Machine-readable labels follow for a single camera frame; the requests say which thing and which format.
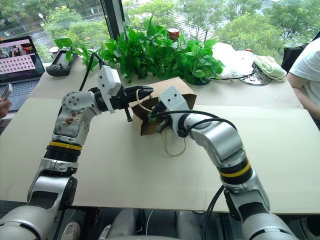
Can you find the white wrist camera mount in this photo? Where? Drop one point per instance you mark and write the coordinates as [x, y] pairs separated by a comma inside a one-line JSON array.
[[172, 98], [107, 80]]

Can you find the black chair backrest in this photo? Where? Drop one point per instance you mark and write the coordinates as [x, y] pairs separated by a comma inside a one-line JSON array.
[[290, 57]]

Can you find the grey sneaker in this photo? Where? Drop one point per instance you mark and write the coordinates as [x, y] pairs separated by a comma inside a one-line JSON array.
[[105, 233], [71, 231]]

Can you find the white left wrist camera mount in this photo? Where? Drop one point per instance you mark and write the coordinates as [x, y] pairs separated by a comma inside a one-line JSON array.
[[107, 80]]

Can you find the dark window frame post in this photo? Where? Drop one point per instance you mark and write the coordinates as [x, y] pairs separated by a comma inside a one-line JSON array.
[[113, 17]]

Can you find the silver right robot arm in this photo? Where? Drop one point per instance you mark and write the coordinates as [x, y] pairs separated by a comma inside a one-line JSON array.
[[220, 140]]

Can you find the grey open laptop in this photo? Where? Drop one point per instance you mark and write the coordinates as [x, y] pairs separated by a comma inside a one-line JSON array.
[[17, 60]]

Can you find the green pothos plant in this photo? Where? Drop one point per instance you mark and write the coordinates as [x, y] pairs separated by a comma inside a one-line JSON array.
[[155, 55]]

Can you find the brown paper bag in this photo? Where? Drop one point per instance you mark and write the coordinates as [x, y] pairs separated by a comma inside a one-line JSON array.
[[183, 87]]

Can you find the white smartphone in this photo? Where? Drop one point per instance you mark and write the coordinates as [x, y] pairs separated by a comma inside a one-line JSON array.
[[6, 91]]

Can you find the pale green fabric pouch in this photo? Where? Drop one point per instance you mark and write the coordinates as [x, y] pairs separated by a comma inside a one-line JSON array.
[[268, 67]]

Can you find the bystander bare hand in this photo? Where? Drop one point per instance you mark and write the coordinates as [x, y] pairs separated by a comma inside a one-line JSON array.
[[5, 108]]

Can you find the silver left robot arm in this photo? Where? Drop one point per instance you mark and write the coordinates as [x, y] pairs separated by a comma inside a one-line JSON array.
[[72, 117]]

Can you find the large beige table sheet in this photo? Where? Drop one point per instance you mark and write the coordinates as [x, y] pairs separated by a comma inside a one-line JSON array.
[[125, 170]]

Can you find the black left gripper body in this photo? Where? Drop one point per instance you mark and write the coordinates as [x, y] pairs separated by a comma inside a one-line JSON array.
[[122, 100]]

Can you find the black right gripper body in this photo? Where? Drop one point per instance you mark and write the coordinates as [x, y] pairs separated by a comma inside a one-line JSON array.
[[166, 123]]

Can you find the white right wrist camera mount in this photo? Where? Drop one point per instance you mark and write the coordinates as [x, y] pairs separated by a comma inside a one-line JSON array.
[[172, 98]]

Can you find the black handheld controller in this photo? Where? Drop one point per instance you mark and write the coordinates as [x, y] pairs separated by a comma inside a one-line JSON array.
[[60, 67]]

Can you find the small white cup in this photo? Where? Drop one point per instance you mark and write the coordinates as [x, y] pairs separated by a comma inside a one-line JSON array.
[[53, 52]]

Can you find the red drink can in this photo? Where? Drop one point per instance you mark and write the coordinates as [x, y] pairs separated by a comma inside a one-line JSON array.
[[173, 33]]

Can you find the person in white t-shirt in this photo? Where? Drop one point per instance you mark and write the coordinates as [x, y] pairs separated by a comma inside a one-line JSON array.
[[310, 65]]

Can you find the white plastic bag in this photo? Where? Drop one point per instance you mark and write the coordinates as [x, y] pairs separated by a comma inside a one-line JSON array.
[[232, 60]]

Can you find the narrow beige table sheet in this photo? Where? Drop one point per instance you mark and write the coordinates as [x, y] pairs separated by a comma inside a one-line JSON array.
[[250, 97]]

